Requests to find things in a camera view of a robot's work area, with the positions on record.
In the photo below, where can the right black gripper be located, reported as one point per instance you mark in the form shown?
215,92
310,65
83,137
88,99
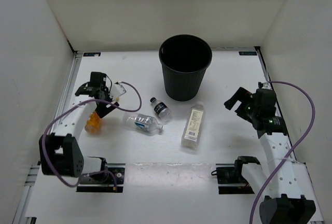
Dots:
242,95

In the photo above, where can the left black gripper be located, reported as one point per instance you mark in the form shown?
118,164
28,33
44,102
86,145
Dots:
102,110

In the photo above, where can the orange juice bottle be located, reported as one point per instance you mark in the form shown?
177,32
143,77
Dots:
93,124

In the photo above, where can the tall clear white-label bottle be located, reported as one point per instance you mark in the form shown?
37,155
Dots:
193,128

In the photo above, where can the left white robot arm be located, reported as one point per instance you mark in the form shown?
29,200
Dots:
61,145

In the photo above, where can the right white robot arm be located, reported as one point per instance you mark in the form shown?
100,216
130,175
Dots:
278,196

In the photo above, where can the black ribbed waste bin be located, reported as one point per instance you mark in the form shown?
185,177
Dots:
184,60

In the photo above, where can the clear crushed water bottle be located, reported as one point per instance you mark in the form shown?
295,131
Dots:
143,123

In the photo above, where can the small black label bottle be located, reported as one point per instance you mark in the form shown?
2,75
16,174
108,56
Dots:
160,109

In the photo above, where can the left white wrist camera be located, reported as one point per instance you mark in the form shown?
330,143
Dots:
116,91

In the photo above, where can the aluminium frame rail left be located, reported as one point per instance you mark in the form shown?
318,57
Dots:
53,73

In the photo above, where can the aluminium frame rail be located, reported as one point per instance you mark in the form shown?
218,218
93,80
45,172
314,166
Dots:
53,73
20,215

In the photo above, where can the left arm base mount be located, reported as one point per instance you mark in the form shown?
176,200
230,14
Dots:
104,183

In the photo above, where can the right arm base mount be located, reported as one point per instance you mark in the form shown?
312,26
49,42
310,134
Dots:
229,181

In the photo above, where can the aluminium frame rail front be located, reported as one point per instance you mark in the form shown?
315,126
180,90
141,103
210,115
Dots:
20,215

